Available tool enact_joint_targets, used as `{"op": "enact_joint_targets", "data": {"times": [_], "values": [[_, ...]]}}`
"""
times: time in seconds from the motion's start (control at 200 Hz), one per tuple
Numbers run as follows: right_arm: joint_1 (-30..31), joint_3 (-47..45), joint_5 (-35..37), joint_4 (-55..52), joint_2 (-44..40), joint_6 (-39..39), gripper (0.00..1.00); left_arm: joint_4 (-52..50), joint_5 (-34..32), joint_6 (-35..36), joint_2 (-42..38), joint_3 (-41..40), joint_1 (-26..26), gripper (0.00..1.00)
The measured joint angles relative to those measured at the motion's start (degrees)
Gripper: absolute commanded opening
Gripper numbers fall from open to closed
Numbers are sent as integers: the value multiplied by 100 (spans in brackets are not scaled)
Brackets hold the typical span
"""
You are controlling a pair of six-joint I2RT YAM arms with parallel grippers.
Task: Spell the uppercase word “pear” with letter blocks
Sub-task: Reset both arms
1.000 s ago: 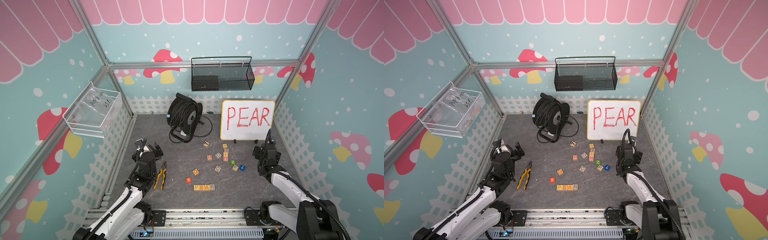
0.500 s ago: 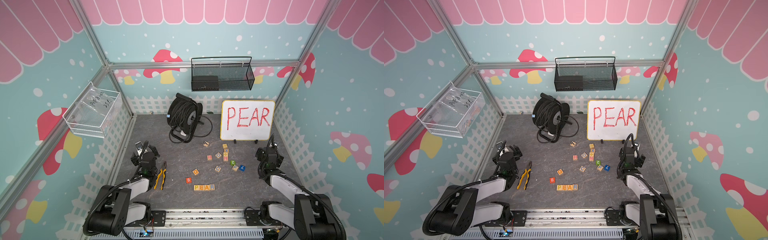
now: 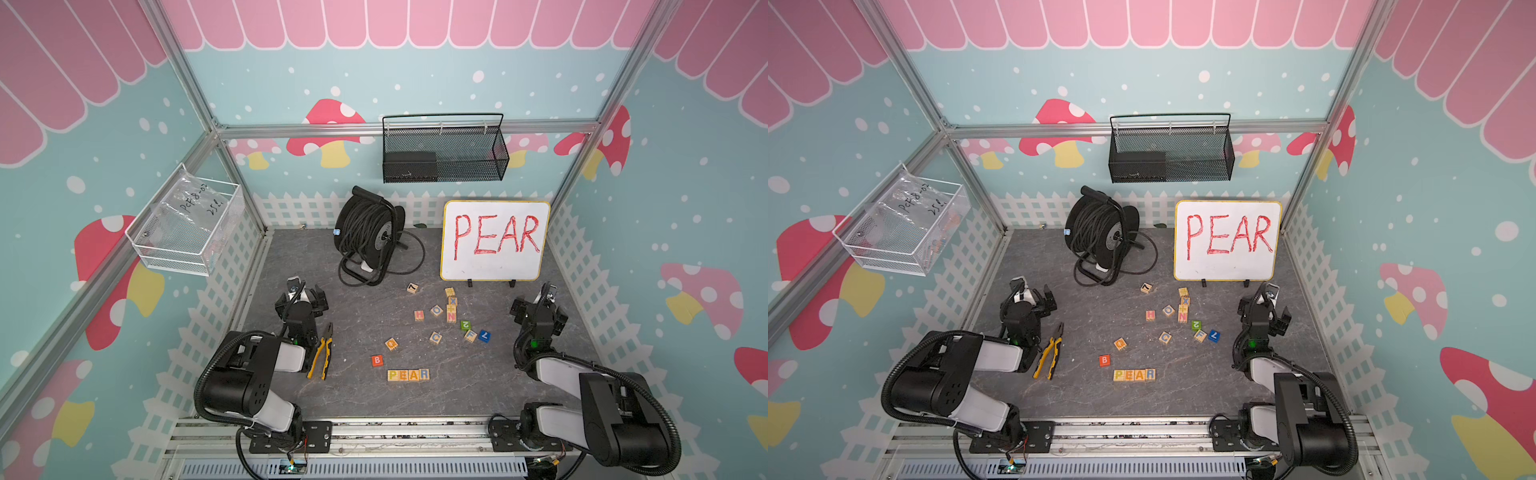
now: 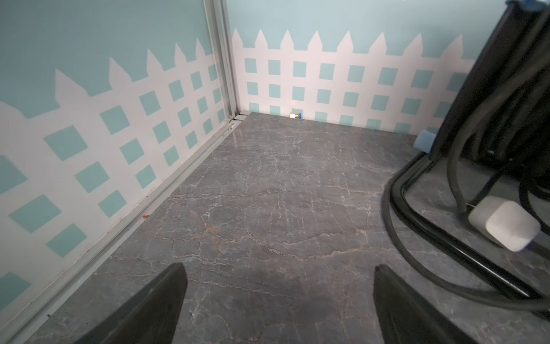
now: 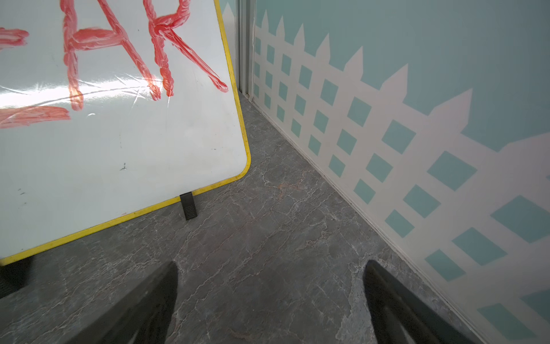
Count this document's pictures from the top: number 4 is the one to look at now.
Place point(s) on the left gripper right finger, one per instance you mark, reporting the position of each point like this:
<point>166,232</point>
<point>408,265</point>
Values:
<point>405,316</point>

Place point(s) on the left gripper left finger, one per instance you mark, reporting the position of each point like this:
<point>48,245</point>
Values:
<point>150,316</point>

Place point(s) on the black cable reel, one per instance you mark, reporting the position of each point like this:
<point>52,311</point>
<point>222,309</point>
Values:
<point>497,126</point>

